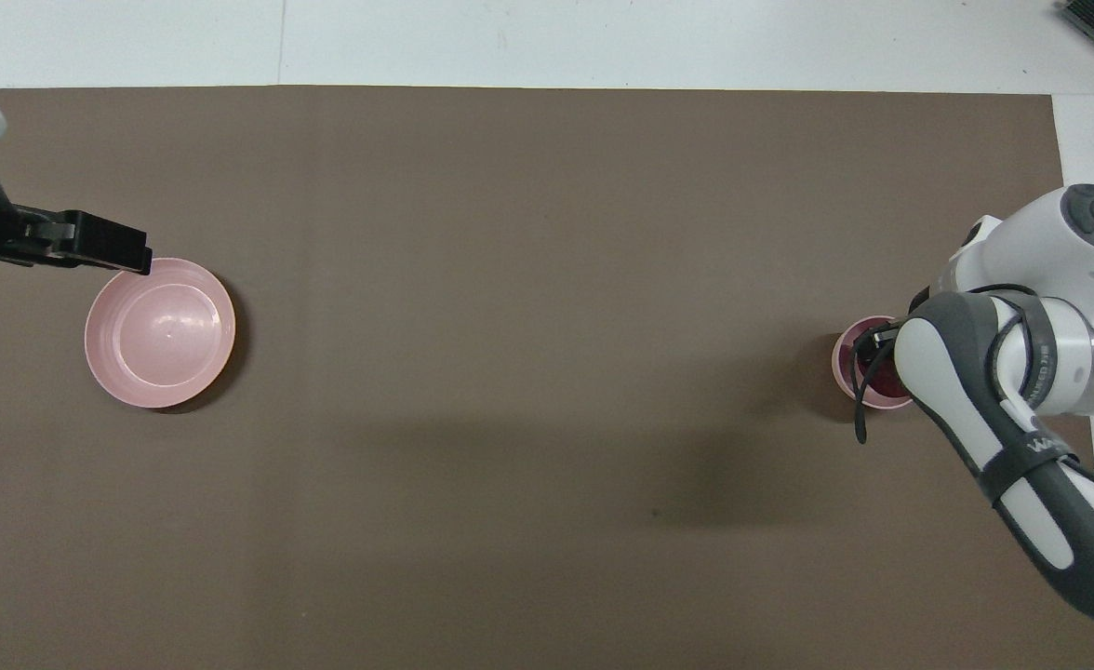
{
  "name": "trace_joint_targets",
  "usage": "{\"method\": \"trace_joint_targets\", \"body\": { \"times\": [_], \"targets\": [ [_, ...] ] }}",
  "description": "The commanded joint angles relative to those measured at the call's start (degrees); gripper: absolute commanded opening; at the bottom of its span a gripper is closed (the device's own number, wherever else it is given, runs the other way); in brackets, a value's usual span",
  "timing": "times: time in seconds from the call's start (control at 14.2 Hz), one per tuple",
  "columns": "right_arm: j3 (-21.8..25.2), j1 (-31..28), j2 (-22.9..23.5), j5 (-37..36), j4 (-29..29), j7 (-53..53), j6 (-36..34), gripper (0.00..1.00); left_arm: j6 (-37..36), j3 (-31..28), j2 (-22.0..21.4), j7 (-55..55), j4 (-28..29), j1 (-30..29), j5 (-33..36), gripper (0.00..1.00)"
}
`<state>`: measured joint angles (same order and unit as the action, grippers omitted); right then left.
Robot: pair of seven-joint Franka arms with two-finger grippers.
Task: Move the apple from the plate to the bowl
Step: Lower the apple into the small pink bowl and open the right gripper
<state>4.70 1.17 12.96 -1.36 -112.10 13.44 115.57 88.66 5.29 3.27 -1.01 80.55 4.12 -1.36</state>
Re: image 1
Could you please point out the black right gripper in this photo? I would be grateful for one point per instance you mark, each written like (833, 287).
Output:
(877, 342)

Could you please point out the dark red apple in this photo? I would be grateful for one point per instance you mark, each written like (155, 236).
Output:
(880, 389)

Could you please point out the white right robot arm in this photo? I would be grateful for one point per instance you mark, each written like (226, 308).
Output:
(1068, 372)

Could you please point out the pink bowl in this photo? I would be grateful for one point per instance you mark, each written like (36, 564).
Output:
(840, 358)

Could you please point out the pink plate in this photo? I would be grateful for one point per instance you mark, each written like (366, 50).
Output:
(161, 335)

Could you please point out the brown table mat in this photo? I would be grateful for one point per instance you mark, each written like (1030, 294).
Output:
(547, 372)

